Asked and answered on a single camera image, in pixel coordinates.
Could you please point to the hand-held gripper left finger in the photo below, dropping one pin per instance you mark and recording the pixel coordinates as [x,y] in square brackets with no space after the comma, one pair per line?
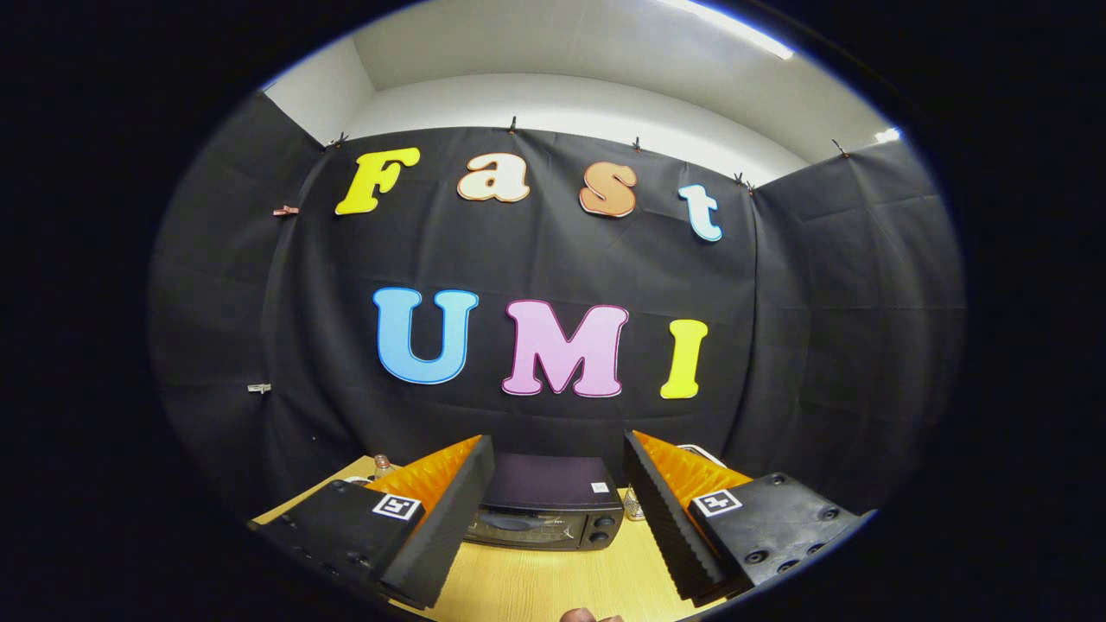
[445,527]

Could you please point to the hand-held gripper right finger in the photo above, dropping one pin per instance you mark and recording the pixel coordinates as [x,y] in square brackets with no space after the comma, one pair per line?
[661,518]

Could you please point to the black toaster oven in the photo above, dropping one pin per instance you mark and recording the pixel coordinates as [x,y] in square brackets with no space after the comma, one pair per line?
[544,479]

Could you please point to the cream pop-up toaster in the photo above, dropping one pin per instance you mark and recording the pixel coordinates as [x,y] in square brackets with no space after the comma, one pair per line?
[702,452]

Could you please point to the clear plastic water bottle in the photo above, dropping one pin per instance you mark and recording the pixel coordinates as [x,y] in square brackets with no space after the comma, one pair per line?
[383,468]

